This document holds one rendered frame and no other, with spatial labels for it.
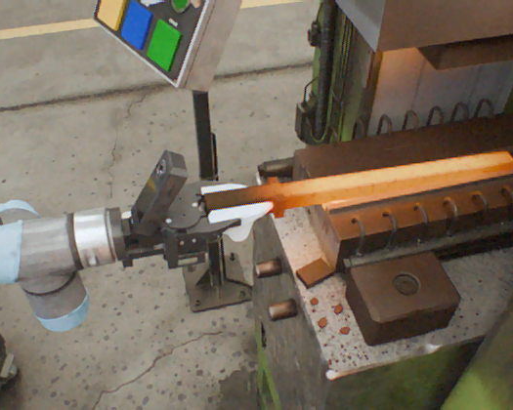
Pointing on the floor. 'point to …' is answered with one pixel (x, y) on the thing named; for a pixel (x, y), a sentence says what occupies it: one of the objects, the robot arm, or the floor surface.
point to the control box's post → (206, 163)
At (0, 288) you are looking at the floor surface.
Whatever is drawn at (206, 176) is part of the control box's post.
